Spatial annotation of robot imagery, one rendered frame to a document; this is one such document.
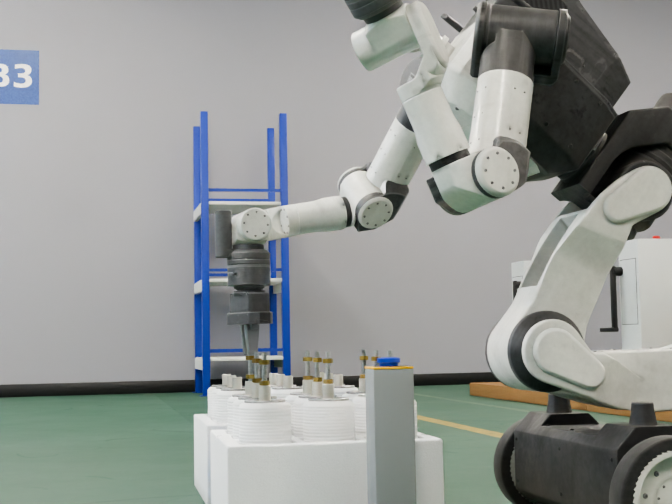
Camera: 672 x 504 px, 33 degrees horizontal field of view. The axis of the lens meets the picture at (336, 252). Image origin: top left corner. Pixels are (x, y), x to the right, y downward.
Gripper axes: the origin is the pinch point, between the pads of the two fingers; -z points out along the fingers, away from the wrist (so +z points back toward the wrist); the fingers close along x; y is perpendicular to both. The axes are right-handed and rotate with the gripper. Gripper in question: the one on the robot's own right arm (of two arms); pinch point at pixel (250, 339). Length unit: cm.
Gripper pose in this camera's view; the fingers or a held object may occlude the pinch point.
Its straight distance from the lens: 231.8
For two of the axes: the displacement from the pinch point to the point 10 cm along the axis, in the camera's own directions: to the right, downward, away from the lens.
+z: -0.2, -10.0, 0.8
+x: 5.7, -0.8, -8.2
